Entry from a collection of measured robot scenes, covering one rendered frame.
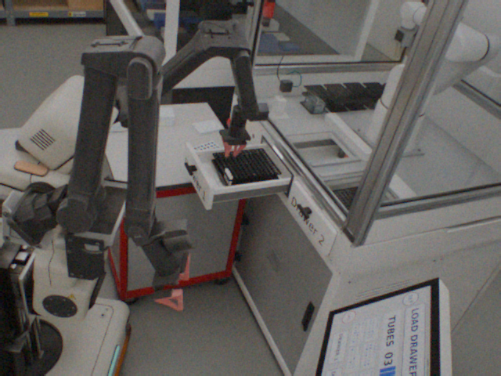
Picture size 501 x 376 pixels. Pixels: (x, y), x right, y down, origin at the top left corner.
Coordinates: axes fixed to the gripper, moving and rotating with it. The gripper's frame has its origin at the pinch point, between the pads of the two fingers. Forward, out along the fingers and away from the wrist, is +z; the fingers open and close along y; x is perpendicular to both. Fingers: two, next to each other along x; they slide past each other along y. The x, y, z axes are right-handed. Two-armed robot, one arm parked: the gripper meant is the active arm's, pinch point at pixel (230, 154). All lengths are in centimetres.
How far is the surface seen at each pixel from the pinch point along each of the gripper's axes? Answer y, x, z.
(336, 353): 5, 85, -5
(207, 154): 2.2, -15.0, 10.8
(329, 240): -22.3, 41.1, 7.2
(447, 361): -5, 102, -23
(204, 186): 10.7, 6.4, 8.5
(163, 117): 9, -56, 19
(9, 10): 72, -364, 96
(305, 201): -21.7, 23.2, 5.2
